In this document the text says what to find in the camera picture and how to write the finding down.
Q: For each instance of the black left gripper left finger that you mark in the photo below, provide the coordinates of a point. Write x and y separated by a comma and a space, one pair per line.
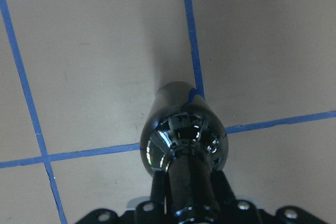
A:
158, 188

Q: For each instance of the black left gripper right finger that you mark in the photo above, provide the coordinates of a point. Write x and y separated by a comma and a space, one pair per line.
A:
222, 190

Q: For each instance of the dark wine bottle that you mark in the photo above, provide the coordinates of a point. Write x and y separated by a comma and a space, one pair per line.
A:
186, 141

